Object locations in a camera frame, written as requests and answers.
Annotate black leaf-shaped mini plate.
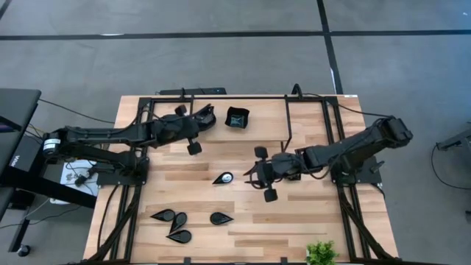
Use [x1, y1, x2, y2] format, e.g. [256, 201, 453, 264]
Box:
[196, 106, 217, 130]

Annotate black power strip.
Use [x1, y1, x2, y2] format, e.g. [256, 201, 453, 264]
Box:
[158, 87, 227, 96]

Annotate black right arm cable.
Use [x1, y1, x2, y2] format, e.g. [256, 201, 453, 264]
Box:
[290, 83, 391, 119]

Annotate black teardrop mini plate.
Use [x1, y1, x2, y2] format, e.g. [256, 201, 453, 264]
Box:
[210, 211, 235, 226]
[166, 229, 193, 244]
[212, 171, 234, 186]
[169, 211, 188, 234]
[149, 208, 177, 222]

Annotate green plant white pot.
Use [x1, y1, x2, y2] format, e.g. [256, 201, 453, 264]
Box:
[305, 239, 339, 265]

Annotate black desk foot beam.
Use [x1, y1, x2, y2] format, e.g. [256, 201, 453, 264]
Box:
[0, 172, 97, 209]

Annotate wooden riser shelf black legs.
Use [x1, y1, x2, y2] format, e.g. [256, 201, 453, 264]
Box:
[186, 94, 294, 155]

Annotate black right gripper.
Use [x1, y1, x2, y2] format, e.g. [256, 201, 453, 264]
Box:
[243, 146, 305, 203]

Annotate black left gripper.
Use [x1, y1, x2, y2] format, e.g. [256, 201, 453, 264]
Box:
[161, 104, 215, 156]

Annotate black computer case white lettering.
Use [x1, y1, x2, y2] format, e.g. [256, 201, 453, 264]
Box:
[7, 135, 44, 174]

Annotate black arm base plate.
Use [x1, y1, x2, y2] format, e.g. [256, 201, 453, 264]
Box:
[96, 161, 148, 186]
[328, 154, 383, 185]

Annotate black square mini plate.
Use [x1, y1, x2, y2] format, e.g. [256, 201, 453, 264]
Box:
[224, 106, 251, 130]

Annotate black device at left edge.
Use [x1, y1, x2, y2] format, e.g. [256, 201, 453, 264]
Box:
[0, 88, 42, 177]

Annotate black floor cable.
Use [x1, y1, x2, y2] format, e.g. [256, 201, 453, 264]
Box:
[36, 98, 117, 124]
[430, 145, 471, 191]

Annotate grey metal stand leg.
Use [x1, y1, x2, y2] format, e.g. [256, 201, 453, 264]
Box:
[436, 127, 471, 152]

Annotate black desk leg caster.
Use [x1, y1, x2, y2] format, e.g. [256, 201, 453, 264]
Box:
[7, 216, 31, 258]

